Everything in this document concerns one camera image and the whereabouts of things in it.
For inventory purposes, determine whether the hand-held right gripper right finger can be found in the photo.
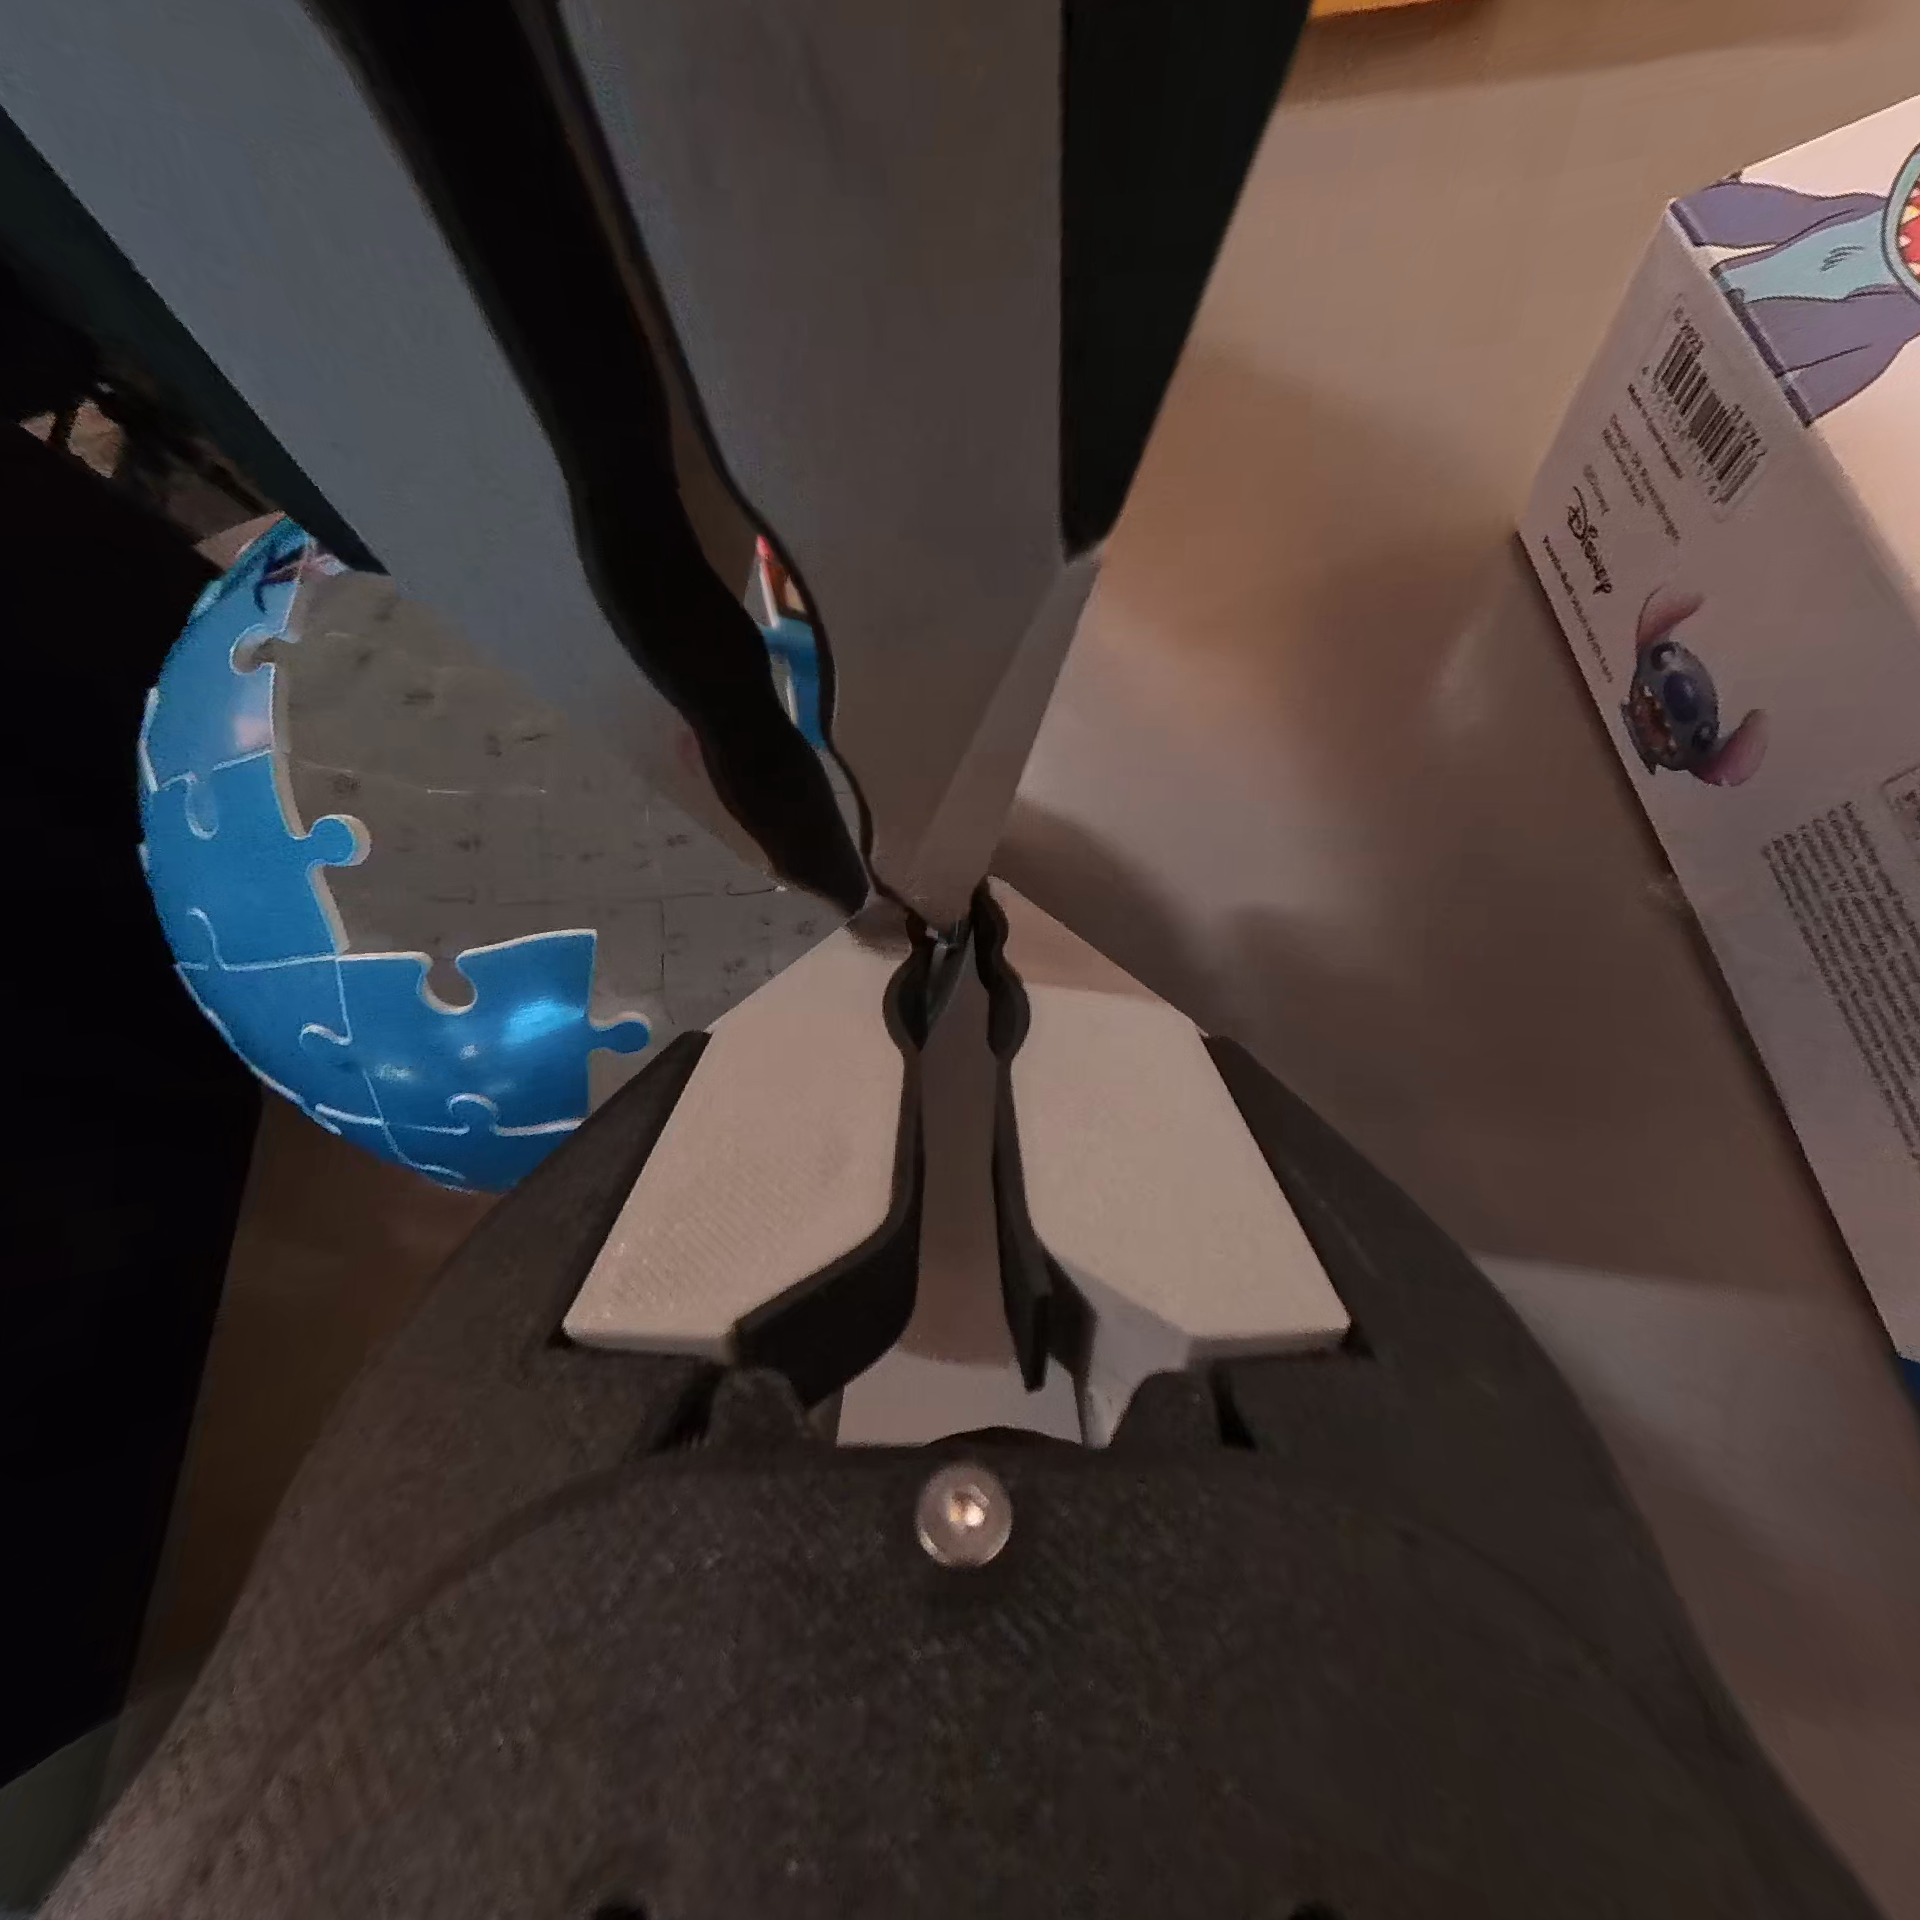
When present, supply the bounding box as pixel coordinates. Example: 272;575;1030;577
976;881;1355;1452

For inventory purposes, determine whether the blue puzzle ball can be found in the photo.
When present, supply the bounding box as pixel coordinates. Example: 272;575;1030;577
135;509;865;1198

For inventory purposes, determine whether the red and blue puzzle piece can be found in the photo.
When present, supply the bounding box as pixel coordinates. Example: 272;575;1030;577
747;533;980;1039

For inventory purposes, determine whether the cartoon printed puzzle box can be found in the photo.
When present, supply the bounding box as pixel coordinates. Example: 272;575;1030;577
1514;91;1920;1406

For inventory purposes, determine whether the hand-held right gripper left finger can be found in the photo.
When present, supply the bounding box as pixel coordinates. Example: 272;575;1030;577
561;899;924;1407

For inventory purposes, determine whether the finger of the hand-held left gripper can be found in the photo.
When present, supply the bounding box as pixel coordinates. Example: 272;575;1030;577
559;0;1107;911
0;0;875;909

